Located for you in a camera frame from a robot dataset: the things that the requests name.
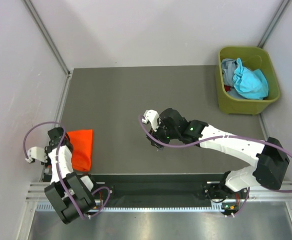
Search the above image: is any light blue t shirt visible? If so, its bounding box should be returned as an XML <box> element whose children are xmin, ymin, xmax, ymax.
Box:
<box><xmin>229</xmin><ymin>58</ymin><xmax>269</xmax><ymax>100</ymax></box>

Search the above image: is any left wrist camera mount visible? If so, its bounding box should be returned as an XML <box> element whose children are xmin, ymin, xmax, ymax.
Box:
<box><xmin>25</xmin><ymin>146</ymin><xmax>48</xmax><ymax>164</ymax></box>

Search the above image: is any grey blue t shirt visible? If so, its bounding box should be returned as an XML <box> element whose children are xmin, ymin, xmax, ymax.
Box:
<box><xmin>221</xmin><ymin>58</ymin><xmax>238</xmax><ymax>87</ymax></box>

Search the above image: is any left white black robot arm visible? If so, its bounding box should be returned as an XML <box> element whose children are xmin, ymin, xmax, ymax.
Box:
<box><xmin>44</xmin><ymin>127</ymin><xmax>99</xmax><ymax>224</ymax></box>

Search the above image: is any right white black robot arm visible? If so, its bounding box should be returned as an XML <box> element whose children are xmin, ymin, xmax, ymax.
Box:
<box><xmin>140</xmin><ymin>108</ymin><xmax>290</xmax><ymax>198</ymax></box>

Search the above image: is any olive green plastic bin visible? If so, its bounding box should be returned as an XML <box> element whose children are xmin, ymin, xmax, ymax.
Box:
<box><xmin>215</xmin><ymin>46</ymin><xmax>281</xmax><ymax>115</ymax></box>

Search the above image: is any red garment in bin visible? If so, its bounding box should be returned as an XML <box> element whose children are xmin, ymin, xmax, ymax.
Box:
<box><xmin>224</xmin><ymin>85</ymin><xmax>232</xmax><ymax>92</ymax></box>

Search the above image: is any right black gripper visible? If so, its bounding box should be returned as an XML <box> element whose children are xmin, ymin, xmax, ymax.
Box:
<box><xmin>146</xmin><ymin>118</ymin><xmax>180</xmax><ymax>150</ymax></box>

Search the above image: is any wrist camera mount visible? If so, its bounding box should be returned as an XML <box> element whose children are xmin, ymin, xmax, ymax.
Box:
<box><xmin>25</xmin><ymin>146</ymin><xmax>48</xmax><ymax>164</ymax></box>
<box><xmin>141</xmin><ymin>109</ymin><xmax>161</xmax><ymax>132</ymax></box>

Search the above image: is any orange t shirt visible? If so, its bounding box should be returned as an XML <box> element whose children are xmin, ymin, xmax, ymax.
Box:
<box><xmin>67</xmin><ymin>129</ymin><xmax>93</xmax><ymax>172</ymax></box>

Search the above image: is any grey slotted cable duct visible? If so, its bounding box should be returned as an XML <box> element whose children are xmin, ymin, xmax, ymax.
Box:
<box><xmin>36</xmin><ymin>202</ymin><xmax>239</xmax><ymax>213</ymax></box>

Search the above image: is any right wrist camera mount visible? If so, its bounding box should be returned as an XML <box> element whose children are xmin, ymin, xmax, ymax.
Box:
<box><xmin>141</xmin><ymin>109</ymin><xmax>161</xmax><ymax>132</ymax></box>

